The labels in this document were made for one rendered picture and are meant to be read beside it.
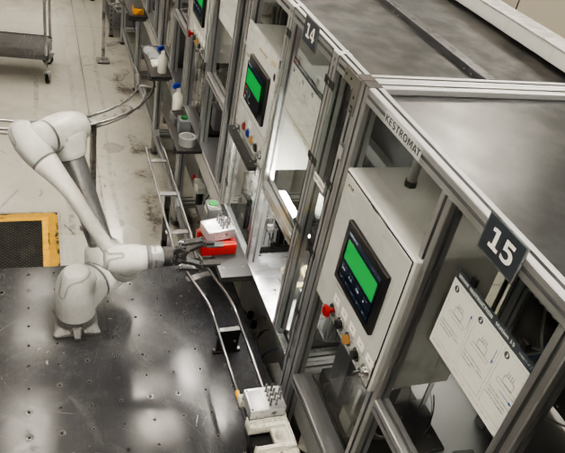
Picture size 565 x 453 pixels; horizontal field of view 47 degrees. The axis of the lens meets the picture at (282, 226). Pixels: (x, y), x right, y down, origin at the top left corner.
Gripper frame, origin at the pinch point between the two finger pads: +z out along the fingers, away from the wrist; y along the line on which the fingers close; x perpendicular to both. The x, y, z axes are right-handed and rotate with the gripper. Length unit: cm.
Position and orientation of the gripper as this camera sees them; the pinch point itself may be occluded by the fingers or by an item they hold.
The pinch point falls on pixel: (215, 253)
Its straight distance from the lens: 250.9
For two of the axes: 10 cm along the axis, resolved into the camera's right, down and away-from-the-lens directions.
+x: -3.0, -5.9, 7.5
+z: 9.4, -0.4, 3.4
